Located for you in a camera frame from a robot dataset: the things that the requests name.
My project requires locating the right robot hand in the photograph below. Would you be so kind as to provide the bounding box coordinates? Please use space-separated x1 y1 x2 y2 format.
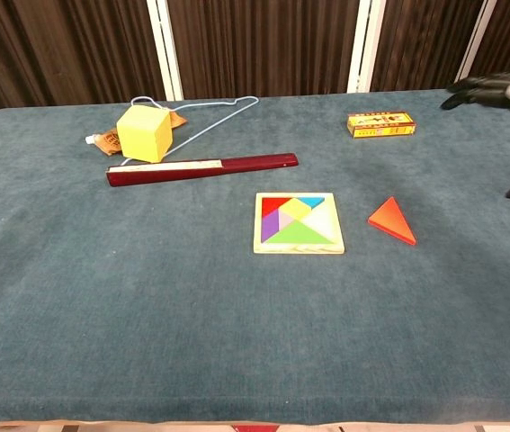
441 66 510 200

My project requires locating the orange triangle piece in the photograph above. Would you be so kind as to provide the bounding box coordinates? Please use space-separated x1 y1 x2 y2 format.
367 195 417 247

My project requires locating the yellow square tangram piece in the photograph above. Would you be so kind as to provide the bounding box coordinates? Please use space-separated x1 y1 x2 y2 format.
280 197 312 221

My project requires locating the green triangle tangram piece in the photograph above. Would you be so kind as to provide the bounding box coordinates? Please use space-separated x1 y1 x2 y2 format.
265 219 336 246

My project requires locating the pink triangle tangram piece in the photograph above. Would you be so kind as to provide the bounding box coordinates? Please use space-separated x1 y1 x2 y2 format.
278 210 300 231

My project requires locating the wooden tangram tray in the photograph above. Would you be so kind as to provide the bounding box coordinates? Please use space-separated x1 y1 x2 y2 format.
253 192 346 256

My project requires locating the red triangle tangram piece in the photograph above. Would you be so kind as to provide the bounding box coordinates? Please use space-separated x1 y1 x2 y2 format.
262 197 292 219

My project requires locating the purple parallelogram tangram piece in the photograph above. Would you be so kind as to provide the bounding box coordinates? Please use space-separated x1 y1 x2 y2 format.
262 210 282 243

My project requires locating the yellow red card box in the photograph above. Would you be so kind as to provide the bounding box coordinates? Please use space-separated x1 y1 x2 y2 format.
346 111 417 140

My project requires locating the dark red folding fan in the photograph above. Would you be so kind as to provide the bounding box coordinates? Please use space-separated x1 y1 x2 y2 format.
105 152 300 188

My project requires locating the yellow foam cube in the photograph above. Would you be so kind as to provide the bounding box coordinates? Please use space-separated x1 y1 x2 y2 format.
116 104 174 164

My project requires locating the brown spout pouch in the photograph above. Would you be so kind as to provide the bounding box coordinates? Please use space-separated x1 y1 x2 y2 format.
85 112 188 157

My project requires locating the teal table cloth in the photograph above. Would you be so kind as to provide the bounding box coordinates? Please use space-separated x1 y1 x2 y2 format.
0 87 510 425

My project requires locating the white screen frame post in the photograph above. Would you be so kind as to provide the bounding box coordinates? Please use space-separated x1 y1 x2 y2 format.
346 0 387 95
453 0 499 90
145 0 184 102

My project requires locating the light blue wire hanger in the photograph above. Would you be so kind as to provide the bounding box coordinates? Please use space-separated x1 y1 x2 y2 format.
121 95 260 166

